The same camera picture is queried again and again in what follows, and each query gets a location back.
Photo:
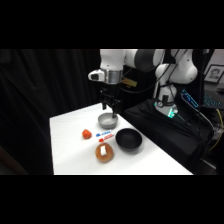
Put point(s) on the red marker pen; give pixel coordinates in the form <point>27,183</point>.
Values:
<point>106,138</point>

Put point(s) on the blue marker pen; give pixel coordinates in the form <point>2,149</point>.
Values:
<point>104,134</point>

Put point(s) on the black curtain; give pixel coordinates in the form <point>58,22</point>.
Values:
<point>40,100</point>

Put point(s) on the black bowl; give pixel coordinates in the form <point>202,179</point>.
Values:
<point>128,140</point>

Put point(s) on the grey bowl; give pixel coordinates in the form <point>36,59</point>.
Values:
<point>107,122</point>

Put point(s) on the framed portrait picture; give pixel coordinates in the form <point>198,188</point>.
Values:
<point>214,74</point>

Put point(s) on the black cloth covered stand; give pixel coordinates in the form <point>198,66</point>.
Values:
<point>160,130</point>

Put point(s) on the red ball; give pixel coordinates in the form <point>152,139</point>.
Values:
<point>87,134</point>

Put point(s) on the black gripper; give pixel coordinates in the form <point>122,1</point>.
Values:
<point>110,96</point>

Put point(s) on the brown wooden bowl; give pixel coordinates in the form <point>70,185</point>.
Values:
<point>104,158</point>

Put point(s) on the gold wrist camera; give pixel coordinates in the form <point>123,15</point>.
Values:
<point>129,82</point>

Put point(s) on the keyboard with cyan lights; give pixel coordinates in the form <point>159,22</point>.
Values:
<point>210,100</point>

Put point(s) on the small white cube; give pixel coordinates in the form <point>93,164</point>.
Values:
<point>103,150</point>

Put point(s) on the small green light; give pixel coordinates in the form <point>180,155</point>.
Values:
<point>171,113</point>

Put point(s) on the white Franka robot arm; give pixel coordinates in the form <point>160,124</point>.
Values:
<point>113,60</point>

